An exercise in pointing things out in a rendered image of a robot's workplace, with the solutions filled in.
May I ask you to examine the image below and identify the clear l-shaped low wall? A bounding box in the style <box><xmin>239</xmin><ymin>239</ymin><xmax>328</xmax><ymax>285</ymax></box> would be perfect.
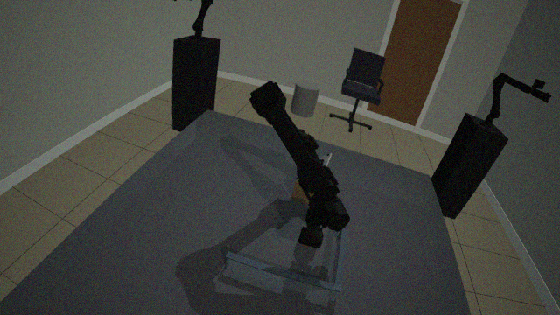
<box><xmin>226</xmin><ymin>230</ymin><xmax>341</xmax><ymax>301</ymax></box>
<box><xmin>225</xmin><ymin>228</ymin><xmax>347</xmax><ymax>292</ymax></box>

